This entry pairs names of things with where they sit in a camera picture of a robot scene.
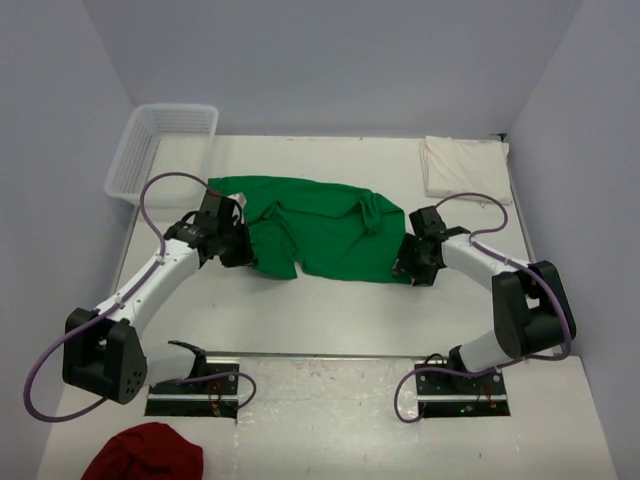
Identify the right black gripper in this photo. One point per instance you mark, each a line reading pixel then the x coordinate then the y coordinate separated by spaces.
pixel 404 263

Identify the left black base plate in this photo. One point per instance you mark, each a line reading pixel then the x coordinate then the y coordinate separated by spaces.
pixel 212 399

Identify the green t shirt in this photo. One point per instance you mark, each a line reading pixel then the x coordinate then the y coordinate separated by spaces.
pixel 329 230

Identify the folded white t shirt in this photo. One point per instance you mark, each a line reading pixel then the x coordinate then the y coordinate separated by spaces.
pixel 452 166

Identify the white plastic basket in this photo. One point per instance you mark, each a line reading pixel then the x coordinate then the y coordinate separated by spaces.
pixel 161 138

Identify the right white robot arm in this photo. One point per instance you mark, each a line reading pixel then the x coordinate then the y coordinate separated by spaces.
pixel 532 318

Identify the red t shirt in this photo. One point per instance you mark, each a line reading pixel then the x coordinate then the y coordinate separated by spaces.
pixel 148 451

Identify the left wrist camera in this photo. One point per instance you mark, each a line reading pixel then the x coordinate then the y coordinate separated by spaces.
pixel 240 198

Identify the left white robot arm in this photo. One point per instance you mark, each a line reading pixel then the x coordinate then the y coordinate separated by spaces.
pixel 104 355

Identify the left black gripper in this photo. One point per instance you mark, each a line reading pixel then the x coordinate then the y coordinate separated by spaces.
pixel 246 255

